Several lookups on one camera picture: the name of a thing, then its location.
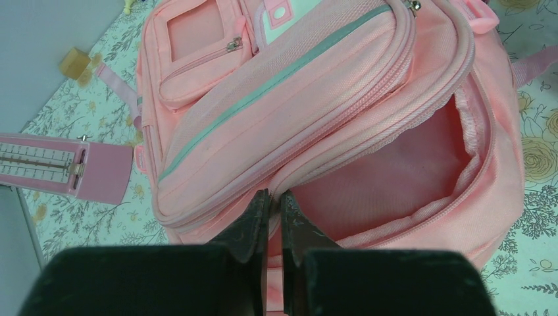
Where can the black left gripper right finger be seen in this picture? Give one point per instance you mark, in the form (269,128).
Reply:
(321,278)

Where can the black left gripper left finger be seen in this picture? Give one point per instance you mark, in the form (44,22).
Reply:
(225,276)

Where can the pink student backpack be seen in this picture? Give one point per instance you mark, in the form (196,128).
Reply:
(327,157)

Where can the pink metronome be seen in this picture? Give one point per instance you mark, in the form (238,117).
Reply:
(85,170)

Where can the floral patterned table mat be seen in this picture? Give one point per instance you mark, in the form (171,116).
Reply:
(536,174)

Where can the wooden block back left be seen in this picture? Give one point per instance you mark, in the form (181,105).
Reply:
(74,63)

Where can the cream small toy piece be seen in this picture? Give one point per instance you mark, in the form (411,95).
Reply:
(128,6)

